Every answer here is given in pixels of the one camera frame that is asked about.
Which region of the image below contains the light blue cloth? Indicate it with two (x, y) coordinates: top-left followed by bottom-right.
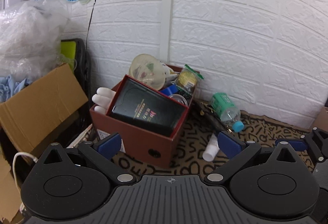
(0, 75), (32, 103)

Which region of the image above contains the translucent plastic strainer bowl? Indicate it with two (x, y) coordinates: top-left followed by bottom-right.
(128, 54), (166, 90)

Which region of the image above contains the clear plastic bag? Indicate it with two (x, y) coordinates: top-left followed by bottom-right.
(1, 0), (69, 81)

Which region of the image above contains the cardboard box right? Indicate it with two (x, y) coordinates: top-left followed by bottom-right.
(311, 106), (328, 131)

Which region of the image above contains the white rubber glove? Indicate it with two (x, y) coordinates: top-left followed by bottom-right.
(92, 87), (116, 115)

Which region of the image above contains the white charger cable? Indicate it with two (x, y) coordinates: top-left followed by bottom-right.
(12, 151), (39, 214)

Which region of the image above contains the large cardboard box left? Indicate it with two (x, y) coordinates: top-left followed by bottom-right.
(1, 64), (88, 153)

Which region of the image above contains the brown shoe box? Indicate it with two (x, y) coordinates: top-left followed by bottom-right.
(90, 81), (192, 168)

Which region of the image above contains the clear glass cup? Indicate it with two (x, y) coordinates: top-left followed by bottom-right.
(169, 94), (188, 106)

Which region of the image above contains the black patterned wallet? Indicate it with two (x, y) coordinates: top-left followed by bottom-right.
(196, 100), (233, 134)

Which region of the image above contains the green snack pack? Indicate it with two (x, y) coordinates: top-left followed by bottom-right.
(175, 64), (204, 95)

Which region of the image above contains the black green bag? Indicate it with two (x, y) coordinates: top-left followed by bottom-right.
(61, 38), (91, 101)

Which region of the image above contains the blue tape roll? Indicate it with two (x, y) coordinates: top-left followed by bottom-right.
(160, 84), (179, 96)

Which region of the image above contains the red tray black insert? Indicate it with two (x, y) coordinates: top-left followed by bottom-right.
(106, 75), (187, 137)

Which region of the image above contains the green label water bottle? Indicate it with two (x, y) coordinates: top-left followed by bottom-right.
(210, 93), (244, 132)

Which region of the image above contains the lettered brown table cloth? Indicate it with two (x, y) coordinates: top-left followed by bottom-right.
(66, 99), (319, 224)

